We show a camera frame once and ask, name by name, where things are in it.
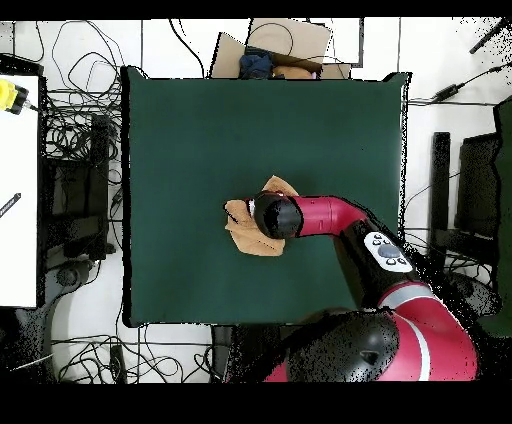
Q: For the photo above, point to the black power strip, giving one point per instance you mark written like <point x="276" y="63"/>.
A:
<point x="118" y="364"/>

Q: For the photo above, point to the tan terry towel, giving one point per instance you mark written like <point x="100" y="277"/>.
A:
<point x="248" y="240"/>

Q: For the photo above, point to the orange cloth item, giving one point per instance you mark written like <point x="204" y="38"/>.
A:
<point x="292" y="72"/>

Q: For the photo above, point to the black rod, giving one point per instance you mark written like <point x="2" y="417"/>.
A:
<point x="488" y="38"/>

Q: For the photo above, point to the dark blue garment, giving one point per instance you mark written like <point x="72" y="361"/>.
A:
<point x="256" y="66"/>

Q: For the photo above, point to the yellow and black tool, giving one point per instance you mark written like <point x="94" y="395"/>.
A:
<point x="6" y="96"/>

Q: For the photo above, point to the black pen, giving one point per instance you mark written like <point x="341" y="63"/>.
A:
<point x="10" y="204"/>

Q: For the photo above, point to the white desk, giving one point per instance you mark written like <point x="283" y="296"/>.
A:
<point x="18" y="200"/>

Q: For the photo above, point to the grey pedestal foot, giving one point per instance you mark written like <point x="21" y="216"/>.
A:
<point x="66" y="276"/>
<point x="476" y="294"/>

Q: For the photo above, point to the dark green fabric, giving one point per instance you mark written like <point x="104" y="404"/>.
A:
<point x="506" y="200"/>

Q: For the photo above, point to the dark green table cloth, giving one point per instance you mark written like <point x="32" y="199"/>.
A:
<point x="200" y="160"/>

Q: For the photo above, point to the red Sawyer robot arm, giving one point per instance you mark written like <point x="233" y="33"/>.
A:
<point x="320" y="216"/>

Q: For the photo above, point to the black flat box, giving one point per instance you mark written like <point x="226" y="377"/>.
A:
<point x="20" y="66"/>

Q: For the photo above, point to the black equipment rack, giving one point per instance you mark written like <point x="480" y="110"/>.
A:
<point x="80" y="192"/>

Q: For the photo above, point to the black power adapter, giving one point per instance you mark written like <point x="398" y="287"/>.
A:
<point x="448" y="92"/>

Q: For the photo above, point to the black metal stand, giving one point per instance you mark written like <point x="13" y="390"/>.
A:
<point x="222" y="352"/>

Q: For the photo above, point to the black upright bar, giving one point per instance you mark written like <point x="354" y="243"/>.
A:
<point x="440" y="180"/>

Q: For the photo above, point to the brown cardboard box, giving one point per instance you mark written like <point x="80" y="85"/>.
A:
<point x="296" y="38"/>

